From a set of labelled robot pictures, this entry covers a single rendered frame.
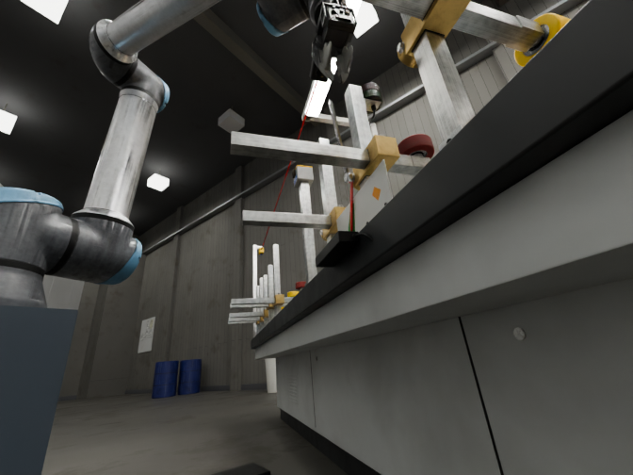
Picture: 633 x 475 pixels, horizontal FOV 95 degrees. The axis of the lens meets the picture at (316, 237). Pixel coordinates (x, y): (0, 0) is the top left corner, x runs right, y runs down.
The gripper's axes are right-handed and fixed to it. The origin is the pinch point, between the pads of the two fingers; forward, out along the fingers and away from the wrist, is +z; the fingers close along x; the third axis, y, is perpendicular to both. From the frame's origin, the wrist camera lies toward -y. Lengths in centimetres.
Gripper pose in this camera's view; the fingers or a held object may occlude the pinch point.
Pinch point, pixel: (335, 80)
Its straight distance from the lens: 71.2
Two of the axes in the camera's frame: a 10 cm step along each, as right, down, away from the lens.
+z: 0.9, 9.2, -3.9
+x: 9.7, 0.1, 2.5
